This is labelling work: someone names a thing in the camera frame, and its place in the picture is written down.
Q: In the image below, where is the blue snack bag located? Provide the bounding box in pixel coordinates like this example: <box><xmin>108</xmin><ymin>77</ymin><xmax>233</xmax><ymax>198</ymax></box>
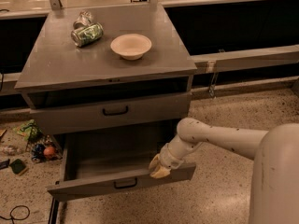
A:
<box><xmin>31</xmin><ymin>144</ymin><xmax>45</xmax><ymax>163</ymax></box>

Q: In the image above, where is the clear plastic bottle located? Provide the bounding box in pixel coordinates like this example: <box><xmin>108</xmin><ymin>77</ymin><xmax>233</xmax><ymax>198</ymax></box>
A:
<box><xmin>0</xmin><ymin>146</ymin><xmax>23</xmax><ymax>156</ymax></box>

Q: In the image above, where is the grey drawer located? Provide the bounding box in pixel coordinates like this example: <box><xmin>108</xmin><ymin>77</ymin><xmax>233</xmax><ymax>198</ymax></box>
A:
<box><xmin>31</xmin><ymin>92</ymin><xmax>191</xmax><ymax>134</ymax></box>
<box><xmin>48</xmin><ymin>119</ymin><xmax>196</xmax><ymax>202</ymax></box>

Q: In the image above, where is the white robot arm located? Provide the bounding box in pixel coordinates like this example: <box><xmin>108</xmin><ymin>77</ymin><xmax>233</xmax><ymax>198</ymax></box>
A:
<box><xmin>149</xmin><ymin>118</ymin><xmax>299</xmax><ymax>224</ymax></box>

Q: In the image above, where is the black cable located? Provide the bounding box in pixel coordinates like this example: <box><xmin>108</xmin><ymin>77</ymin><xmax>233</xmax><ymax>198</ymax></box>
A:
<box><xmin>0</xmin><ymin>204</ymin><xmax>31</xmax><ymax>224</ymax></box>

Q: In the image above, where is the green soda can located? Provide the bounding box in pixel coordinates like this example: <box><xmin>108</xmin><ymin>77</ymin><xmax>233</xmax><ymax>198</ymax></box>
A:
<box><xmin>71</xmin><ymin>22</ymin><xmax>104</xmax><ymax>48</ymax></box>

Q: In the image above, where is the green chip bag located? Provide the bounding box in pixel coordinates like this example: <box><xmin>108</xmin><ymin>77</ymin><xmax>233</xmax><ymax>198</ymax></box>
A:
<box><xmin>13</xmin><ymin>119</ymin><xmax>43</xmax><ymax>142</ymax></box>

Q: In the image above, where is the grey drawer cabinet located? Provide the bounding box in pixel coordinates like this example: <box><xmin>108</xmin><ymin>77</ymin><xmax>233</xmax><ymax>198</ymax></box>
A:
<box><xmin>15</xmin><ymin>5</ymin><xmax>196</xmax><ymax>189</ymax></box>

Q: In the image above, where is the silver crushed can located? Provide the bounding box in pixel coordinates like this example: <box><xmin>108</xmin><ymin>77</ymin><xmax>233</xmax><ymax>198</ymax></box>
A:
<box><xmin>73</xmin><ymin>10</ymin><xmax>93</xmax><ymax>29</ymax></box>

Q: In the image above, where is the green sponge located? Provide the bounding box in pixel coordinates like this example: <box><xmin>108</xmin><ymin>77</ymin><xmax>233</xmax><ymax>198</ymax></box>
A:
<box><xmin>9</xmin><ymin>159</ymin><xmax>28</xmax><ymax>175</ymax></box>

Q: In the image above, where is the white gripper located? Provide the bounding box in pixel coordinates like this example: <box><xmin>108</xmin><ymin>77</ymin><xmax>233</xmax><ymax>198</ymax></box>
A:
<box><xmin>149</xmin><ymin>135</ymin><xmax>200</xmax><ymax>179</ymax></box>

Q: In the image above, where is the black floor bar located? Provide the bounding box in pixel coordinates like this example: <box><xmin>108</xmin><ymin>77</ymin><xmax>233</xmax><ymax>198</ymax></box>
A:
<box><xmin>48</xmin><ymin>199</ymin><xmax>59</xmax><ymax>224</ymax></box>

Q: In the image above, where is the grey top drawer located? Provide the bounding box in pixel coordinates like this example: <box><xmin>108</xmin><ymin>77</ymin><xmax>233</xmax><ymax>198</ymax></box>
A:
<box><xmin>31</xmin><ymin>92</ymin><xmax>191</xmax><ymax>134</ymax></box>

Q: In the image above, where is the beige bowl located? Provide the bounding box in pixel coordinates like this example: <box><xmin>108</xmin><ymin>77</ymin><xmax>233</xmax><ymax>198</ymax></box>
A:
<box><xmin>110</xmin><ymin>34</ymin><xmax>152</xmax><ymax>61</ymax></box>

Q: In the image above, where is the dark small packet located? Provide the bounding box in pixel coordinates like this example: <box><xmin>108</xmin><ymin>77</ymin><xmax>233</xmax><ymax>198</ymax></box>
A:
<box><xmin>0</xmin><ymin>160</ymin><xmax>10</xmax><ymax>170</ymax></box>

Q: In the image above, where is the orange fruit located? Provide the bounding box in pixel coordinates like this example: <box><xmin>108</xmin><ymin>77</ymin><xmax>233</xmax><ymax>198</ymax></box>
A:
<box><xmin>43</xmin><ymin>147</ymin><xmax>56</xmax><ymax>160</ymax></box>

